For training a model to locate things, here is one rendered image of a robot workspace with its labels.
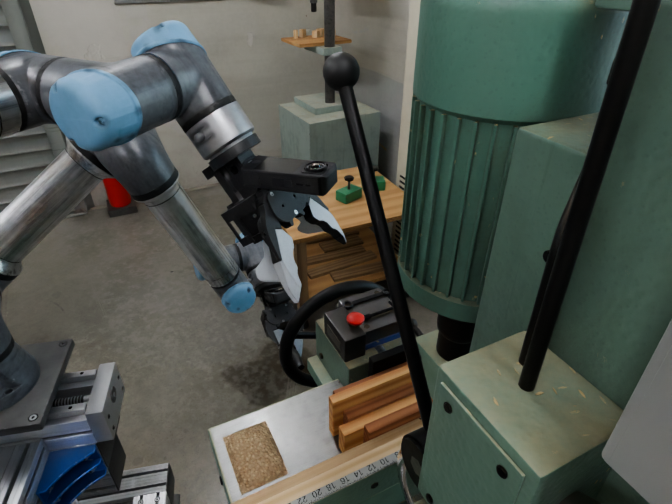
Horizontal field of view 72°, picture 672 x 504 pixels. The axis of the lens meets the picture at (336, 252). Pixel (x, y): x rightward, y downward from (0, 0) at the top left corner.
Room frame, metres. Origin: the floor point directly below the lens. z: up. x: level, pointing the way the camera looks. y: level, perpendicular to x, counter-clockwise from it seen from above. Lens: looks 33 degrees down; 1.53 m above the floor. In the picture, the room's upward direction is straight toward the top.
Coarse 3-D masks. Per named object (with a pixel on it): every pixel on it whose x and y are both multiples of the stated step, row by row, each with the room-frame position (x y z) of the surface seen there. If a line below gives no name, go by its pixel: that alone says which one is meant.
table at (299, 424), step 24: (312, 360) 0.63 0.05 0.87; (336, 384) 0.55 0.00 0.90; (264, 408) 0.50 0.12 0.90; (288, 408) 0.50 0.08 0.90; (312, 408) 0.50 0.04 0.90; (216, 432) 0.45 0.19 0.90; (288, 432) 0.45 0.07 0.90; (312, 432) 0.45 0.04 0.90; (216, 456) 0.41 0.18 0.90; (288, 456) 0.41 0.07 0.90; (312, 456) 0.41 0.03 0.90
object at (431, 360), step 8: (424, 336) 0.49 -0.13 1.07; (432, 336) 0.49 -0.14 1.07; (424, 344) 0.47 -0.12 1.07; (432, 344) 0.47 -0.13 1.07; (424, 352) 0.46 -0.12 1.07; (432, 352) 0.46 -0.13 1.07; (424, 360) 0.46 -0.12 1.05; (432, 360) 0.44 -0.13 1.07; (440, 360) 0.44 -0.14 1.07; (424, 368) 0.45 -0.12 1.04; (432, 368) 0.44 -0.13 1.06; (432, 376) 0.44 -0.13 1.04; (432, 384) 0.44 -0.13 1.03; (432, 392) 0.43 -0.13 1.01
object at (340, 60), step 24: (336, 72) 0.44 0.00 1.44; (360, 120) 0.43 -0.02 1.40; (360, 144) 0.42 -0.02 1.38; (360, 168) 0.41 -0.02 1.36; (384, 216) 0.38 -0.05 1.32; (384, 240) 0.37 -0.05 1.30; (384, 264) 0.36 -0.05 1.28; (408, 312) 0.34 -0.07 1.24; (408, 336) 0.32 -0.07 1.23; (408, 360) 0.31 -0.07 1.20; (408, 456) 0.27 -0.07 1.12
